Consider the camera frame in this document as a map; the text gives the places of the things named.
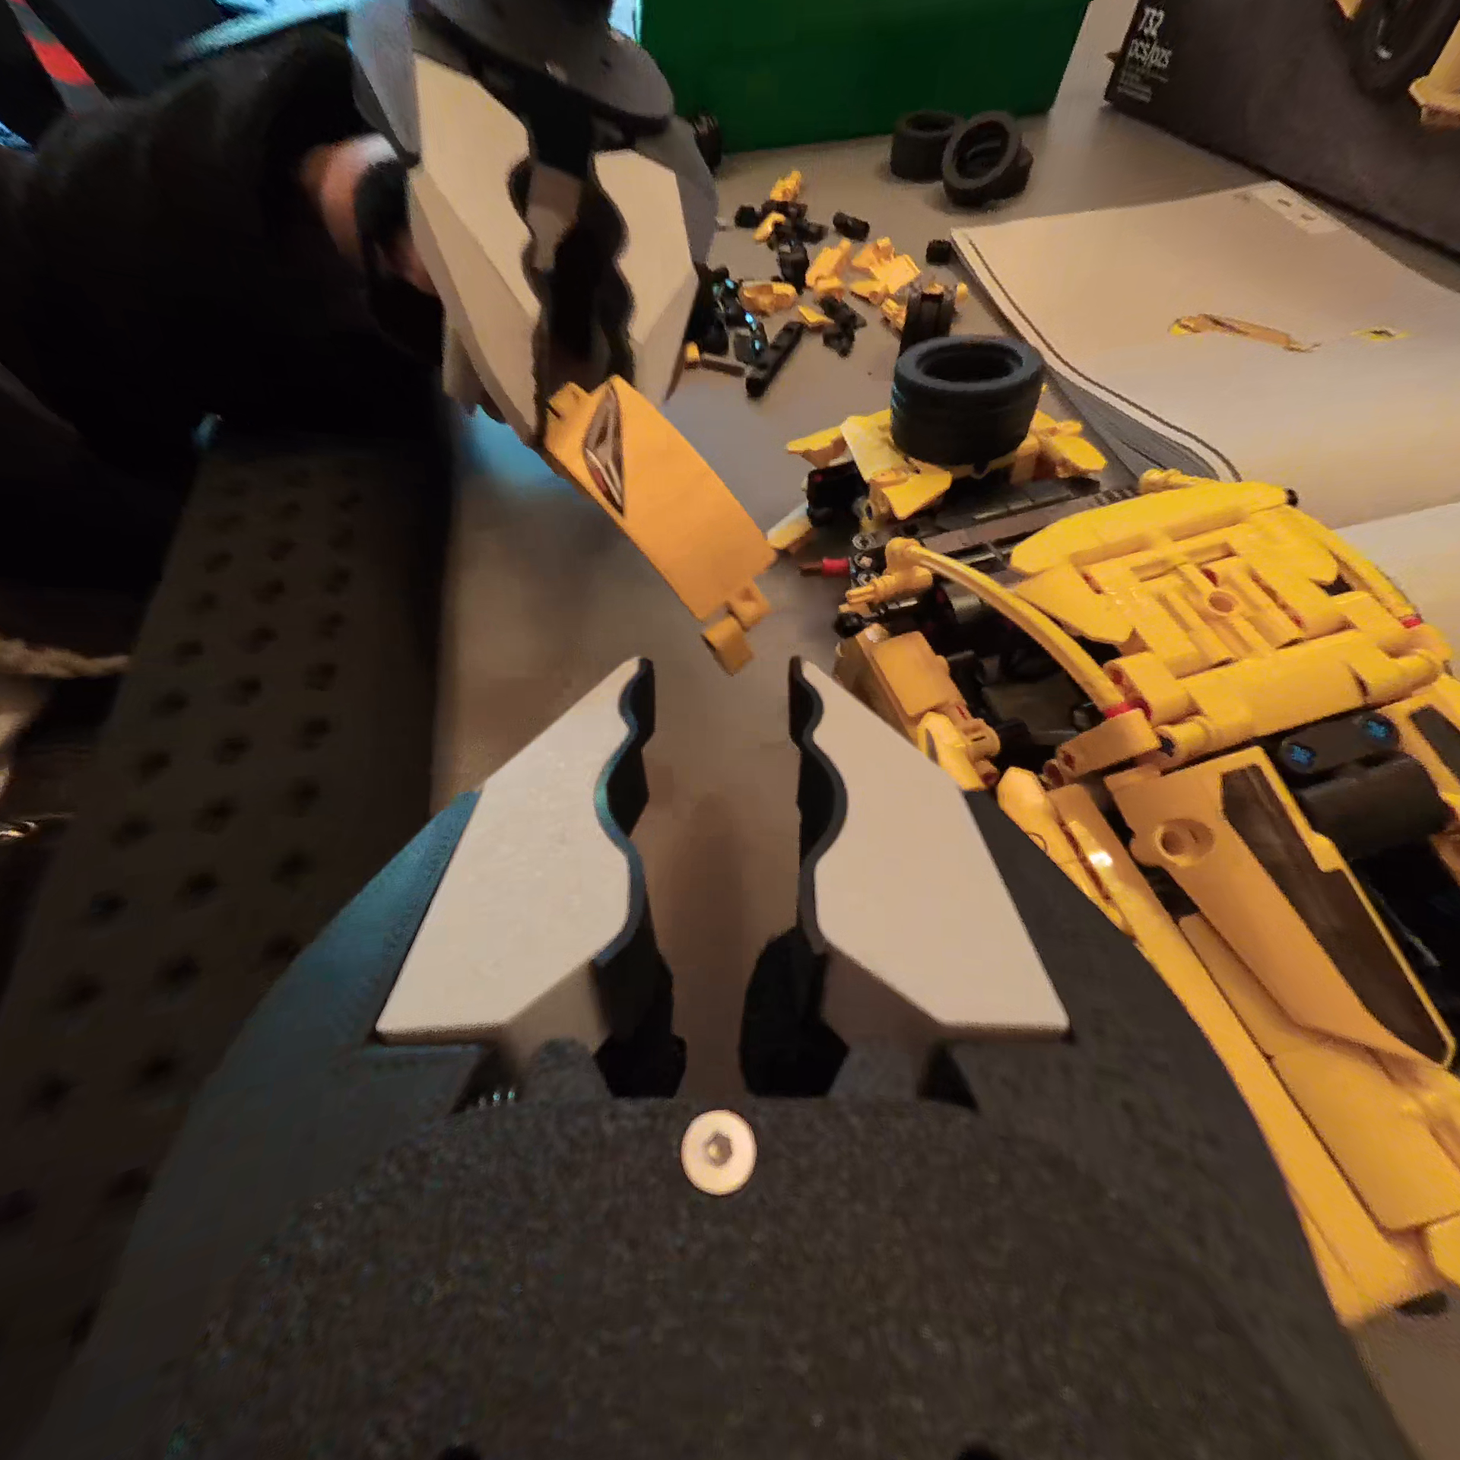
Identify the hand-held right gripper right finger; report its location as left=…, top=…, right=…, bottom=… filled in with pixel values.
left=738, top=657, right=1070, bottom=1099

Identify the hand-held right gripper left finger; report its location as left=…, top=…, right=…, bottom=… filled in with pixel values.
left=377, top=657, right=688, bottom=1099

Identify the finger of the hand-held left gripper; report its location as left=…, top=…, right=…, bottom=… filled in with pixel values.
left=406, top=50, right=551, bottom=449
left=591, top=143, right=702, bottom=407

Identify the yellow toy brick panel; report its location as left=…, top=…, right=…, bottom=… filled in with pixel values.
left=540, top=377, right=778, bottom=676

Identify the yellow toy brick car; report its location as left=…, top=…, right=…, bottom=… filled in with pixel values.
left=766, top=405, right=1460, bottom=1326

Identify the person's left forearm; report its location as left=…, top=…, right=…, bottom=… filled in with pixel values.
left=0, top=23, right=448, bottom=461

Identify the grey desk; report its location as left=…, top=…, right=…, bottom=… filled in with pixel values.
left=431, top=103, right=1460, bottom=1460

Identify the person's left hand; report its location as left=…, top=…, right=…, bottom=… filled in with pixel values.
left=299, top=134, right=434, bottom=299

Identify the pile of yellow black bricks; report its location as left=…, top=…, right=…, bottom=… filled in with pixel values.
left=681, top=169, right=973, bottom=403

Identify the green plastic bin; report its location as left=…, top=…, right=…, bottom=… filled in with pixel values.
left=636, top=0, right=1093, bottom=158

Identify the black toy tyre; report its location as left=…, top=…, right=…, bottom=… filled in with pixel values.
left=940, top=110, right=1037, bottom=210
left=888, top=110, right=966, bottom=184
left=889, top=334, right=1046, bottom=468

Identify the open instruction booklet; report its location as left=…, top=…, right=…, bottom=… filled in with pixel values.
left=949, top=181, right=1460, bottom=645

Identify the toy car set box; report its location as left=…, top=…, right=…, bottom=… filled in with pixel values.
left=1102, top=0, right=1460, bottom=257

